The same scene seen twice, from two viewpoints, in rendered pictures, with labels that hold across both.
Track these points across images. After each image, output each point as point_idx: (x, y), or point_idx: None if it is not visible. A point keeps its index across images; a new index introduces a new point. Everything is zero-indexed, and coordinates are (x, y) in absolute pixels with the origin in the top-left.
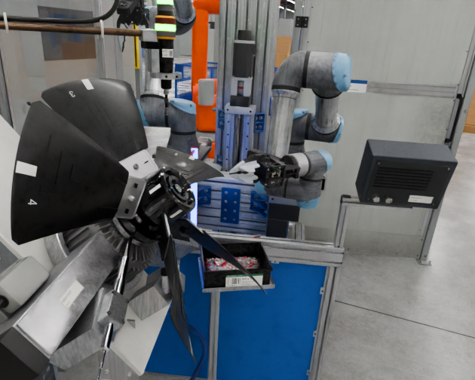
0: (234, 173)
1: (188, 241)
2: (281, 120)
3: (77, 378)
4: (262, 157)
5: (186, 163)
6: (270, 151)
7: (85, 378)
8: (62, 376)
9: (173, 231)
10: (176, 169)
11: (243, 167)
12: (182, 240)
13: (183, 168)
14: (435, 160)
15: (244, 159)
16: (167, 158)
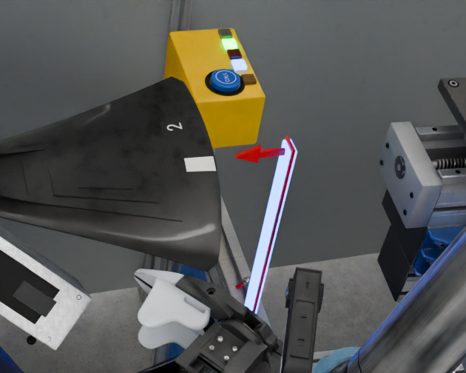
0: (148, 286)
1: (26, 319)
2: (444, 276)
3: (143, 348)
4: (225, 314)
5: (137, 166)
6: (379, 328)
7: (150, 360)
8: (137, 323)
9: None
10: (75, 161)
11: (161, 291)
12: (3, 306)
13: (89, 172)
14: None
15: (188, 277)
16: (128, 123)
